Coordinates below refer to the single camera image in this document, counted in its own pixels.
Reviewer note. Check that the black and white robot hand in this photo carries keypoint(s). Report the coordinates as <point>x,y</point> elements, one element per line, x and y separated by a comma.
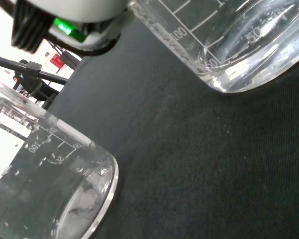
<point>72,10</point>

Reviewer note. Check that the red sign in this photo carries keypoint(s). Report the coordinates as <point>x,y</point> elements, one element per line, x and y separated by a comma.
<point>56,60</point>

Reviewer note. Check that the black tripod with clamp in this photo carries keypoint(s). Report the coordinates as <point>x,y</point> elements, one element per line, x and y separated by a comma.
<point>31,72</point>

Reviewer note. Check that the black bench cloth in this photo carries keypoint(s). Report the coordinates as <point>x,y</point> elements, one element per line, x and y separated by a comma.
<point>189,149</point>

